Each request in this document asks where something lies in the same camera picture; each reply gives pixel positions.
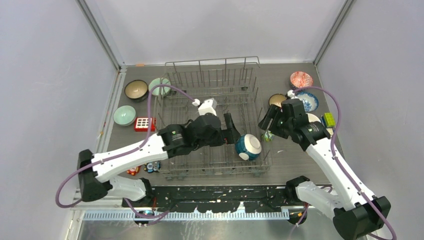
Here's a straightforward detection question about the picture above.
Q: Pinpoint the teal white bowl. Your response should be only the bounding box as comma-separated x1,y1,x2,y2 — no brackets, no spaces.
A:
235,134,262,161

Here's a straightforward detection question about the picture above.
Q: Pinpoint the plain beige bowl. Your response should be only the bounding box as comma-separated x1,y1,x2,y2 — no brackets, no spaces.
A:
307,113,323,124

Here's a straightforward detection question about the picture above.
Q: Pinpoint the blue floral white bowl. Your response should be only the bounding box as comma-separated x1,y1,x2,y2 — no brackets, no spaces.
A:
295,91,319,112

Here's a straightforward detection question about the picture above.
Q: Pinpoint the brown striped bowl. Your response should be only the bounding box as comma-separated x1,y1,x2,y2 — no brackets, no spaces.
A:
268,93,287,108

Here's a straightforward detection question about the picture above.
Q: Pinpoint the red blue zigzag bowl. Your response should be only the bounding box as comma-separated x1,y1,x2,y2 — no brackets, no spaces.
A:
289,71,314,90

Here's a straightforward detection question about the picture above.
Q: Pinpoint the grey wire dish rack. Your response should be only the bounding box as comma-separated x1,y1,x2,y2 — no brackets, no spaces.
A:
153,56,272,180

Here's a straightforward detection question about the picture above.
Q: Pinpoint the celadon green bowl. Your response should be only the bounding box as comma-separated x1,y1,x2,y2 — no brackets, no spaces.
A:
113,105,137,127
148,77,171,97

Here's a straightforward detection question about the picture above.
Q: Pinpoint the dark teal bowl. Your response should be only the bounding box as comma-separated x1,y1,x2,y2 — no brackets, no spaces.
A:
124,79,149,102

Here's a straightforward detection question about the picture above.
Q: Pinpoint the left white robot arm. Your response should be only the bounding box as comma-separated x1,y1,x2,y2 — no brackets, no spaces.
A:
77,113,241,207

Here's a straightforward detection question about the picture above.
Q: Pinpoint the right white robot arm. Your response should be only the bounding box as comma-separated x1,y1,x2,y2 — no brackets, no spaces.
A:
258,98,391,240

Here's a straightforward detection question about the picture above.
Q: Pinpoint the green owl puzzle piece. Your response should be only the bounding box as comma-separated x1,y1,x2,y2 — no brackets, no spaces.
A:
262,130,275,142

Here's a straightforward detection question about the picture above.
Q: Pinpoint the toy block car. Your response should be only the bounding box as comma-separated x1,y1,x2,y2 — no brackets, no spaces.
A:
321,112,337,136

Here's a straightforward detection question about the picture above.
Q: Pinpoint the blue owl puzzle piece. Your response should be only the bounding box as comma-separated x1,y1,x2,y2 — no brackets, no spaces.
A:
143,161,161,174

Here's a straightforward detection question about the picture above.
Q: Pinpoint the red window toy block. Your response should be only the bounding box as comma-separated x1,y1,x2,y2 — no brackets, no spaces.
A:
133,117,156,132

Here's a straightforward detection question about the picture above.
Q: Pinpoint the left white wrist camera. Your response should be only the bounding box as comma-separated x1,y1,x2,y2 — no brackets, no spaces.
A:
192,98,218,116

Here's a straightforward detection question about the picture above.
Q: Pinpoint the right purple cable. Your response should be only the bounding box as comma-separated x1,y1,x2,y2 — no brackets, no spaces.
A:
286,86,398,240

